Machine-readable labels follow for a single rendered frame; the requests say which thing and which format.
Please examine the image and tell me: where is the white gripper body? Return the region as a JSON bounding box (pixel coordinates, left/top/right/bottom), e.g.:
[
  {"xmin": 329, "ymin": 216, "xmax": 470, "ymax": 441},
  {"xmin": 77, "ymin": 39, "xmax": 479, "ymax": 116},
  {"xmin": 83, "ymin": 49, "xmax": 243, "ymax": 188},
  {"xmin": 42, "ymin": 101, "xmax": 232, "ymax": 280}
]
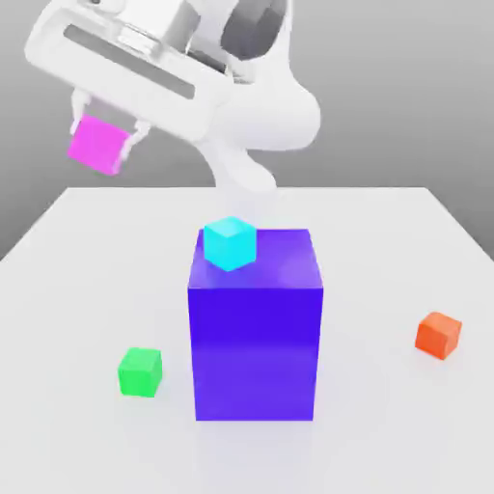
[{"xmin": 23, "ymin": 0, "xmax": 233, "ymax": 144}]

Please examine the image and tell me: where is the small magenta cube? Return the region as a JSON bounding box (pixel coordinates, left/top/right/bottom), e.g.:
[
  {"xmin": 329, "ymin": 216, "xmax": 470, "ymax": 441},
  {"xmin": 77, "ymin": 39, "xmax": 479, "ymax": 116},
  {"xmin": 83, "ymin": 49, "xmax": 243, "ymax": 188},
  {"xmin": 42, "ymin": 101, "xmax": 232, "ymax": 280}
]
[{"xmin": 67, "ymin": 114, "xmax": 133, "ymax": 178}]

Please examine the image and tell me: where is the small cyan cube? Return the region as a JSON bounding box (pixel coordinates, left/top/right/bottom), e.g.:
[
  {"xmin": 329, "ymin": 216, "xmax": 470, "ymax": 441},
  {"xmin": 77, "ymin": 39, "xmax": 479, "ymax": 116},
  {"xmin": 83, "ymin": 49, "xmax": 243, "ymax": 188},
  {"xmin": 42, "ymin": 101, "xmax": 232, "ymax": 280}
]
[{"xmin": 203, "ymin": 215, "xmax": 259, "ymax": 273}]

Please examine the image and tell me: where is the small green cube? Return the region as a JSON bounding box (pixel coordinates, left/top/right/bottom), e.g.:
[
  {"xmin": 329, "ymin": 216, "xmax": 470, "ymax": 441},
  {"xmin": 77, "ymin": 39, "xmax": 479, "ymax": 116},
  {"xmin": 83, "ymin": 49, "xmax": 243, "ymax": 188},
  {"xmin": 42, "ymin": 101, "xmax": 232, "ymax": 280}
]
[{"xmin": 117, "ymin": 346, "xmax": 164, "ymax": 399}]

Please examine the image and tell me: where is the small orange cube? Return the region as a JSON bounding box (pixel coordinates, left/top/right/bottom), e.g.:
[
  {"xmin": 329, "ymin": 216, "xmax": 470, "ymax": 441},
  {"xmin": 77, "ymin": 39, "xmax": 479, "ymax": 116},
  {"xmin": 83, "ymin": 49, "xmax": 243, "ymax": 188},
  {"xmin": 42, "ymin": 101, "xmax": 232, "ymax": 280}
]
[{"xmin": 414, "ymin": 311, "xmax": 463, "ymax": 362}]

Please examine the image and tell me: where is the large blue box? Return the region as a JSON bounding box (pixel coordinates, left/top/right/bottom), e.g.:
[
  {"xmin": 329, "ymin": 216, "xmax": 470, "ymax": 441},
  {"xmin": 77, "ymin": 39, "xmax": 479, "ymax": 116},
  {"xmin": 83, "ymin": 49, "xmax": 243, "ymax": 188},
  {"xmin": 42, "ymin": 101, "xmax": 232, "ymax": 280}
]
[{"xmin": 186, "ymin": 227, "xmax": 324, "ymax": 423}]

